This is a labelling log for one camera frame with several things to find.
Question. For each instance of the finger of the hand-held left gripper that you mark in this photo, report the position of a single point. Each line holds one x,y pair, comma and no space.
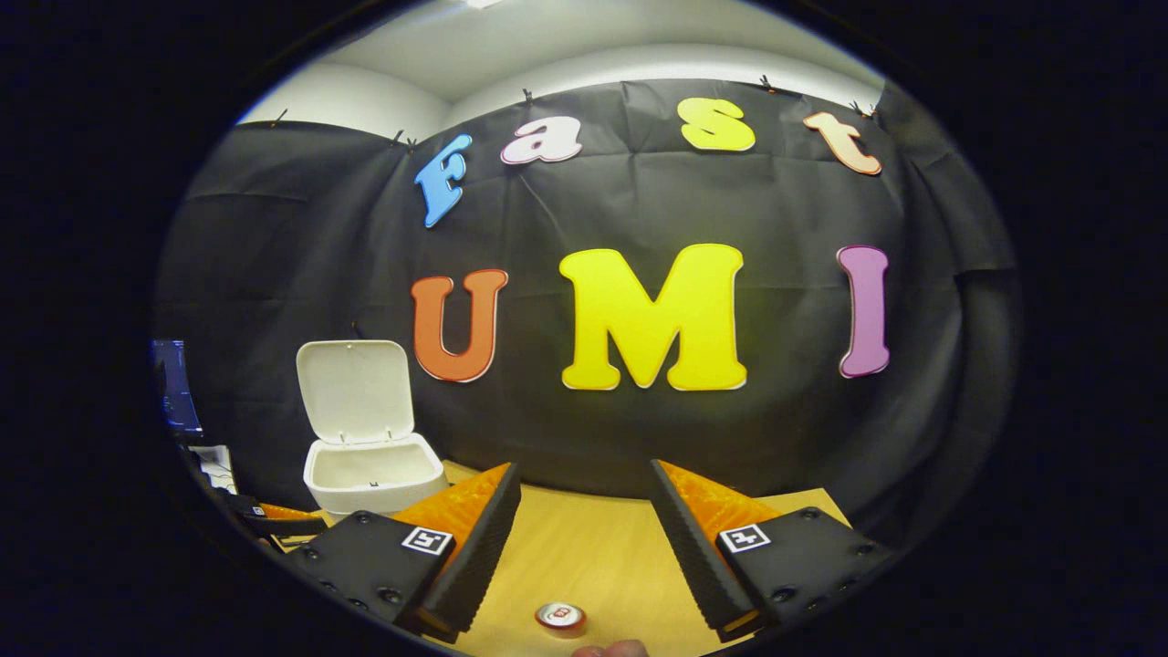
274,522

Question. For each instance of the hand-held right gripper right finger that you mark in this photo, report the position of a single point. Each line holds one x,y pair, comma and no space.
693,547

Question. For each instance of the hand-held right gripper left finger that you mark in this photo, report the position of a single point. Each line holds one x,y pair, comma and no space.
479,547

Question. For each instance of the red pop can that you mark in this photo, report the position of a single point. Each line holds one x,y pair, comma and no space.
560,616

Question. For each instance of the white desktop garbage bin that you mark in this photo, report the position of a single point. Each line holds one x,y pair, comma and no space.
356,392

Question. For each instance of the wooden desktop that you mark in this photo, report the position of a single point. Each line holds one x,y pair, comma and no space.
584,538

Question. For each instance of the white side desk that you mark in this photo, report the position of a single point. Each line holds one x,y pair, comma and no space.
214,467

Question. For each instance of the computer monitor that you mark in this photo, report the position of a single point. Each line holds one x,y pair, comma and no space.
178,388

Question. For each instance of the black backdrop cloth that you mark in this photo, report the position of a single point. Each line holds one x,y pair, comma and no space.
566,210

